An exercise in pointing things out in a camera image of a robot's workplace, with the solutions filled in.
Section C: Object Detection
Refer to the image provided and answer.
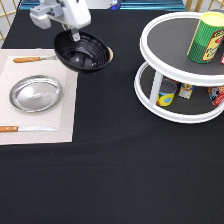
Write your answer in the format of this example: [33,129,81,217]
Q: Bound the yellow blue small can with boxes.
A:
[156,78,177,106]

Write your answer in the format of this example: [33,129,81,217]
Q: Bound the wooden handled fork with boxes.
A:
[13,56,58,63]

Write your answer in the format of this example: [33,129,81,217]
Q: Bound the white two-tier lazy Susan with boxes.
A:
[134,12,224,123]

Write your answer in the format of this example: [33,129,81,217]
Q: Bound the beige woven placemat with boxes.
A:
[0,49,78,145]

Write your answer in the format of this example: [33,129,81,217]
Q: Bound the black tablecloth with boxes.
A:
[0,10,224,224]

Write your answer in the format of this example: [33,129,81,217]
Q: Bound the round silver metal plate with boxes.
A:
[9,75,63,113]

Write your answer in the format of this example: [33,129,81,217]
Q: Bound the red raisins box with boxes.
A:
[220,53,224,64]

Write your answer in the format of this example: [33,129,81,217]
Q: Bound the black ribbed bowl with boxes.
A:
[54,30,111,73]

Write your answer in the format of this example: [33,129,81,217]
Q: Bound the round wooden coaster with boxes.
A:
[107,47,114,62]

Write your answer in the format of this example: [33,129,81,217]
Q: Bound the red butter box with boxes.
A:
[207,86,224,105]

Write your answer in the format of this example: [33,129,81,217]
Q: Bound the green yellow cylindrical can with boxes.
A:
[187,11,224,64]

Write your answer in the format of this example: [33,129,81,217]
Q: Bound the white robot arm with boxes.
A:
[30,0,91,42]

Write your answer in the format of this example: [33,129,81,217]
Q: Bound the blue white small box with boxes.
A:
[179,83,194,99]

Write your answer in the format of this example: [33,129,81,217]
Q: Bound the bamboo lattice screen left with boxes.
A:
[0,0,20,41]

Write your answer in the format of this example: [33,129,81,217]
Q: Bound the wooden handled knife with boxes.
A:
[0,126,57,133]

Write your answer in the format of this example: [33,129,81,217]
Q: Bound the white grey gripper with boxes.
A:
[50,0,91,42]

